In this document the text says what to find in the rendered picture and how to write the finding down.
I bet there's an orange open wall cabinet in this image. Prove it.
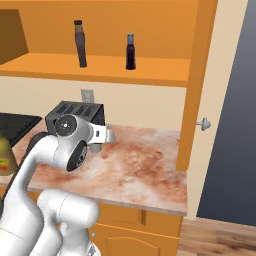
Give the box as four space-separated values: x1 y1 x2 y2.
0 0 201 89

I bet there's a grey wall outlet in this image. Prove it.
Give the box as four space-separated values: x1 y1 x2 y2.
80 88 95 104

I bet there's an orange base cupboard door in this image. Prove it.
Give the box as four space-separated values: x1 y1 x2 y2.
89 222 181 256

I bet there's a brown bottle with black cap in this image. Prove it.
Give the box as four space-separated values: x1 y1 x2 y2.
73 19 89 69

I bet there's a black toaster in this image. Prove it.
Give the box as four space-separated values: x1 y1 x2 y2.
44 100 107 135

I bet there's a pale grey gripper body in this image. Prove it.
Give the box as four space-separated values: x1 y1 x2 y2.
88 127 117 154

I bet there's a black hob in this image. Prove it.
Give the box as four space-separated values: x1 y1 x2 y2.
0 112 43 148

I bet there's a dark purple bottle grey cap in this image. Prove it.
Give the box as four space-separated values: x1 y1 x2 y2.
125 32 137 71

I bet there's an orange cabinet door with knob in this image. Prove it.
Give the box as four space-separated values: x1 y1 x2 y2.
175 0 220 173

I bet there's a grey round door knob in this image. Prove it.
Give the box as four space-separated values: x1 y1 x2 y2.
195 117 212 131

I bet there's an olive yellow condiment bottle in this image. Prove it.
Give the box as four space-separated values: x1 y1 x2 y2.
0 132 19 177

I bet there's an orange drawer front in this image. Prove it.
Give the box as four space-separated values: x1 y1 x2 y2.
145 209 184 238
97 202 142 226

